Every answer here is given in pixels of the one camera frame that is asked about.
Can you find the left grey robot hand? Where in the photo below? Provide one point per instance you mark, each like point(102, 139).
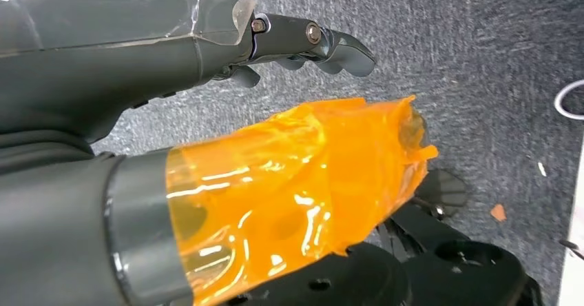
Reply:
point(114, 57)

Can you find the white panel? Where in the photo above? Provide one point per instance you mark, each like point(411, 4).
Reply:
point(576, 249)

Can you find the orange transparent film wrap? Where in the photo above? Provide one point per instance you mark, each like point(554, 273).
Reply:
point(296, 180)

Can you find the orange floor scrap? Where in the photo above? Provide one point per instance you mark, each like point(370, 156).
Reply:
point(498, 212)

